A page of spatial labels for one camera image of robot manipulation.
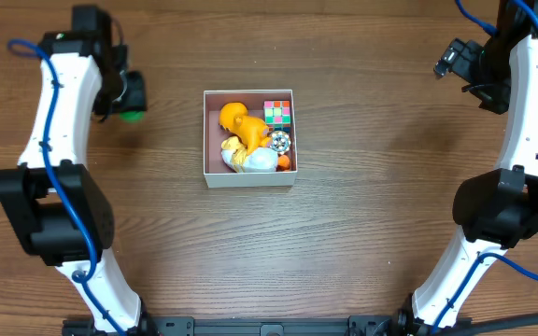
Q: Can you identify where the white plush duck toy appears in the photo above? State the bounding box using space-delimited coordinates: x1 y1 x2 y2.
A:
221 136 291 173

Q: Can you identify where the orange dinosaur figure toy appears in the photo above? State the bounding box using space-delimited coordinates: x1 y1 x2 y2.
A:
219 102 270 155

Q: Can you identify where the white box pink interior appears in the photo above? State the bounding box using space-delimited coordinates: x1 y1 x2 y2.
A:
203 90 298 188

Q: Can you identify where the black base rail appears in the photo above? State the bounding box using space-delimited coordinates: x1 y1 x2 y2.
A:
151 315 391 336

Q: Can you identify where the green round wheel toy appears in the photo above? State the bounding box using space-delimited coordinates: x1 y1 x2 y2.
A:
119 111 145 123

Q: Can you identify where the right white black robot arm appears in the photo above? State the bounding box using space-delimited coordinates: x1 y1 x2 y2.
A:
390 0 538 335

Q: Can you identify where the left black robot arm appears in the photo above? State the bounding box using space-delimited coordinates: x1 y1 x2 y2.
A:
0 28 158 335

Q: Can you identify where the thick black cable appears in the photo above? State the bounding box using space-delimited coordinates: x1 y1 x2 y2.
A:
455 308 538 336

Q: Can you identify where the multicoloured puzzle cube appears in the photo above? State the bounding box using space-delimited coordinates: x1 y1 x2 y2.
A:
263 101 292 133

